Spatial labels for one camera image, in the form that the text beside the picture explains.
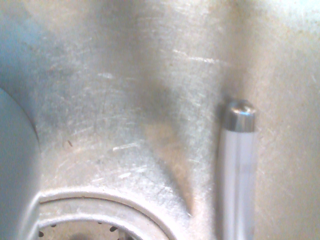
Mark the stainless steel double sink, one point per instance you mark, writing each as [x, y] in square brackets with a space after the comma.
[125, 75]

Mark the metal sink drain strainer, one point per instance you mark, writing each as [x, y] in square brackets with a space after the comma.
[100, 215]

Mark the grey-green plastic mug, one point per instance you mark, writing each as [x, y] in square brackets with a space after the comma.
[15, 162]

